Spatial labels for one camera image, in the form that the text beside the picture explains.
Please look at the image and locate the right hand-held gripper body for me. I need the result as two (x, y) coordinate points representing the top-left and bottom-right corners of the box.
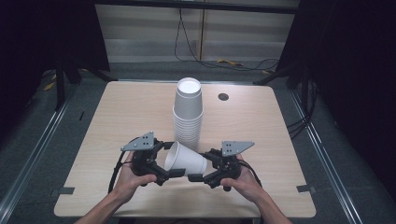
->
(204, 140), (255, 189)

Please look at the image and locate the black hanging wall cable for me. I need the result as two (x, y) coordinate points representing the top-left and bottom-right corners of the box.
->
(173, 7), (280, 73)

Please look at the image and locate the black overhead crossbar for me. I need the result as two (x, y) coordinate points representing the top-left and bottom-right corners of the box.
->
(92, 0), (301, 15)

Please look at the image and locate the bundle of black floor cables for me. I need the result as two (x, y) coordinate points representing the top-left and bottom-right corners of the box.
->
(286, 80), (319, 140)

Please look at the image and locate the black curtain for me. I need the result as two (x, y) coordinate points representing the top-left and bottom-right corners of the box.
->
(0, 0), (110, 138)
(276, 0), (396, 195)

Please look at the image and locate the person's left hand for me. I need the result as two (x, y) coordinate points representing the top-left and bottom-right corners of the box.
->
(112, 152), (158, 203)

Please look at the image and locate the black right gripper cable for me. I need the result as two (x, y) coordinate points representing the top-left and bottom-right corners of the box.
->
(238, 159), (263, 189)

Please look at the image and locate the metal floor rail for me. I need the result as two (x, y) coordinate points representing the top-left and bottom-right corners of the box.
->
(0, 92), (76, 217)
(289, 90), (365, 224)

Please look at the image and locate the black metal stand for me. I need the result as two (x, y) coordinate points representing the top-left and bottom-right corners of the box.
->
(54, 57), (82, 112)
(253, 62), (302, 87)

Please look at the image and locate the person's right hand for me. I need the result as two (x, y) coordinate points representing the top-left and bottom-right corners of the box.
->
(219, 155), (265, 203)

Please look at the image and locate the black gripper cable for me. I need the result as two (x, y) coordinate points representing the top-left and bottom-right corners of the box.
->
(107, 137), (139, 194)
(238, 159), (263, 189)

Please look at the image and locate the single white paper cup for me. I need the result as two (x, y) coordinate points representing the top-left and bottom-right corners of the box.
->
(163, 140), (208, 176)

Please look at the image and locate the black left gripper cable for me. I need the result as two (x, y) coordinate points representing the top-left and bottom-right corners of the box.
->
(107, 137), (139, 194)

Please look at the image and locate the stack of white paper cups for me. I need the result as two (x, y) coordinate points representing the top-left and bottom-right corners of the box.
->
(172, 77), (205, 153)

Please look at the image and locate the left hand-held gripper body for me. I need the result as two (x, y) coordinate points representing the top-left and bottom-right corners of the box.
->
(120, 131), (166, 187)

